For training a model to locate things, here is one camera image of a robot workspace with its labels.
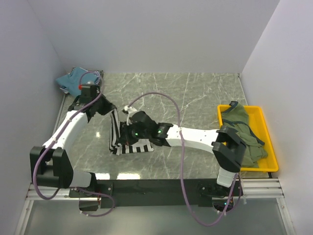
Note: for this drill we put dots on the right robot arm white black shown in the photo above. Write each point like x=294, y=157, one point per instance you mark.
x=227, y=147

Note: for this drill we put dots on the yellow plastic bin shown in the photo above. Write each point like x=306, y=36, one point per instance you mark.
x=258, y=126

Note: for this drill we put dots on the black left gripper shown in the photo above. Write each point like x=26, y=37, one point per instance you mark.
x=108, y=105

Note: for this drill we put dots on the black white striped tank top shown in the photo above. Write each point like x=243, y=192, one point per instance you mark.
x=118, y=148

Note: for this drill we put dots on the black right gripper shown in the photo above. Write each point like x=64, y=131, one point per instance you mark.
x=125, y=138

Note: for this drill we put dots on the aluminium frame rail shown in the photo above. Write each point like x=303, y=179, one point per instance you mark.
x=41, y=171

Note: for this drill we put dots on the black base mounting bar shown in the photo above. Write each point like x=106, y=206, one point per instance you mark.
x=164, y=192

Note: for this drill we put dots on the folded blue striped tank top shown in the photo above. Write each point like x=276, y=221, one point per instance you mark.
x=96, y=76

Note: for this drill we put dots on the dark green garment in bin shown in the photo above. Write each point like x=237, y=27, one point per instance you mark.
x=237, y=118

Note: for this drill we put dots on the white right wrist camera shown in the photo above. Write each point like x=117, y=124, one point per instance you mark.
x=129, y=111

